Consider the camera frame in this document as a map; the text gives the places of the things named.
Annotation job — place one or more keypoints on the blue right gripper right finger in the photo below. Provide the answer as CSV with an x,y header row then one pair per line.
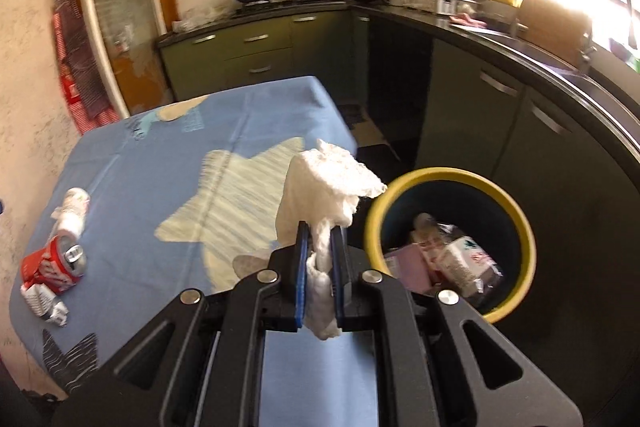
x,y
340,274

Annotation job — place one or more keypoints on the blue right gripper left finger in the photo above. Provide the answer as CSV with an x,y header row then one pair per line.
x,y
301,252

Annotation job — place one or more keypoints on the white tissue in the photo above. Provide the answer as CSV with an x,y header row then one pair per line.
x,y
322,188

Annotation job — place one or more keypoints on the purple cardboard box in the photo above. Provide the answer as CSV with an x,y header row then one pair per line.
x,y
408,265

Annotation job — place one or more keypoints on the red white carton box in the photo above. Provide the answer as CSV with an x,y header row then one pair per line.
x,y
432,237

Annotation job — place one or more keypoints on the white plastic snack bag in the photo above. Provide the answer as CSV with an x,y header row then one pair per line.
x,y
466,266

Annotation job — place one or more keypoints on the yellow rimmed trash bin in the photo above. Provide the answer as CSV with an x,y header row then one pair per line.
x,y
478,207

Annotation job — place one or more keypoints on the green kitchen base cabinets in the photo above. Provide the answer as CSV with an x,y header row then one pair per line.
x,y
559,143

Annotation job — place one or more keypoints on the blue patterned tablecloth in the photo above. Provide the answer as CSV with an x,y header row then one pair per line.
x,y
183,196

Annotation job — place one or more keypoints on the small white yogurt bottle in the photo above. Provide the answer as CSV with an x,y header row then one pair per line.
x,y
70,217

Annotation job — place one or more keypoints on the red soda can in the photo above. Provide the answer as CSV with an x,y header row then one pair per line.
x,y
59,265

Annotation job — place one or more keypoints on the white dish rack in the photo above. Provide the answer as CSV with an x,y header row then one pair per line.
x,y
437,7

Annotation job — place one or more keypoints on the crumpled white paper carton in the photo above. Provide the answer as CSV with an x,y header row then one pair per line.
x,y
45,304

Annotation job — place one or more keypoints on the red checkered apron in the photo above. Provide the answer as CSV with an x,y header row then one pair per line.
x,y
81,83

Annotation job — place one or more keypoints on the wooden cutting board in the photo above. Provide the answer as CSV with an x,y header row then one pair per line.
x,y
553,28

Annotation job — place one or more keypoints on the glass sliding door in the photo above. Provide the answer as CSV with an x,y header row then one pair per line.
x,y
122,36

